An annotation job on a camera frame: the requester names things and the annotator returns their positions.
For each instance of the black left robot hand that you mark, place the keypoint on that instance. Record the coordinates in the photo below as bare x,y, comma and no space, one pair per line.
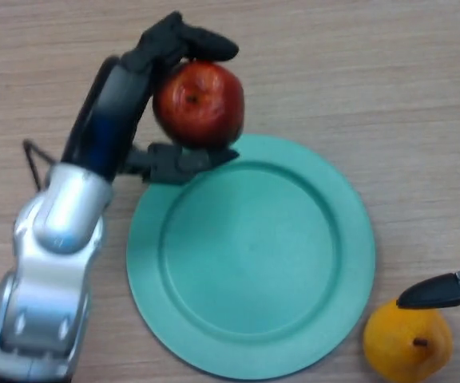
110,115

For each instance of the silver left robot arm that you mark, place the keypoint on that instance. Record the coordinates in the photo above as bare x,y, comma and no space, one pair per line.
50,239

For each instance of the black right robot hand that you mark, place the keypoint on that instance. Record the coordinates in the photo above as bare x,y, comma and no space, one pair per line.
433,291

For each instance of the red apple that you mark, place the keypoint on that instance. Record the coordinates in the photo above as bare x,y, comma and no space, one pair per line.
198,103

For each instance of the yellow pear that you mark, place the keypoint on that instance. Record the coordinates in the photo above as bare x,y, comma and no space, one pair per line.
405,347

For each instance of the green round plate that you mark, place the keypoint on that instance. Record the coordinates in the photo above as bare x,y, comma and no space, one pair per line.
250,263

